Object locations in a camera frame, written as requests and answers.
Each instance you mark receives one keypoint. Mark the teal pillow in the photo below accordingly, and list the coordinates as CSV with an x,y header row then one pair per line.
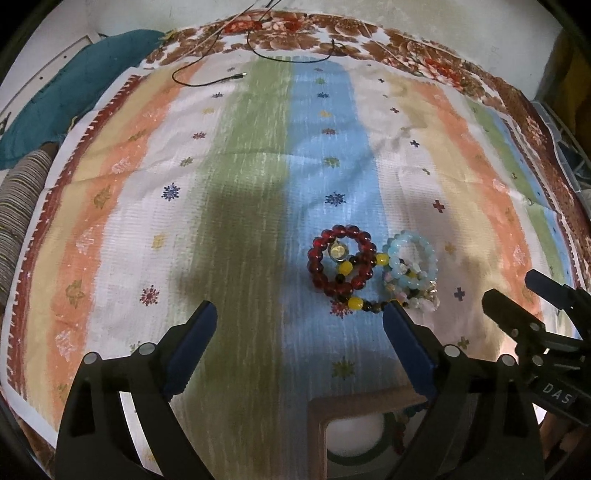
x,y
83,87

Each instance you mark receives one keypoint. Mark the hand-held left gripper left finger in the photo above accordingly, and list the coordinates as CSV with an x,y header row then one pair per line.
x,y
194,344

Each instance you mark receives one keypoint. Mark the round gold pendant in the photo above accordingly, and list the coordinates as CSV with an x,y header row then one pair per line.
x,y
338,250

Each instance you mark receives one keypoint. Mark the striped colourful blanket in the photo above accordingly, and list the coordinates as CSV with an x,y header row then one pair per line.
x,y
240,184

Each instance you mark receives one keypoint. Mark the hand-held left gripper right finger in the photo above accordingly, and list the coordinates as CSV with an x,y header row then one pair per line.
x,y
411,350

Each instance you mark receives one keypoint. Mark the clear plastic container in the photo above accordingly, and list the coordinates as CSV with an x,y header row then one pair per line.
x,y
570,147

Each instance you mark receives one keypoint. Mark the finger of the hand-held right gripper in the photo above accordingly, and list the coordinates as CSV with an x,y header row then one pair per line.
x,y
556,290
510,316

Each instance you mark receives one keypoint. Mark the wooden jewelry box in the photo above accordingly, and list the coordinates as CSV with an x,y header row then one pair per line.
x,y
316,434

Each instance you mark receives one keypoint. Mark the grey striped pillow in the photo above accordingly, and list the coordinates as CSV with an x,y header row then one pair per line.
x,y
18,207

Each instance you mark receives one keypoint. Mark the colourful striped bedsheet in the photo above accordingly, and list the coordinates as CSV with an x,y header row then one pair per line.
x,y
415,46

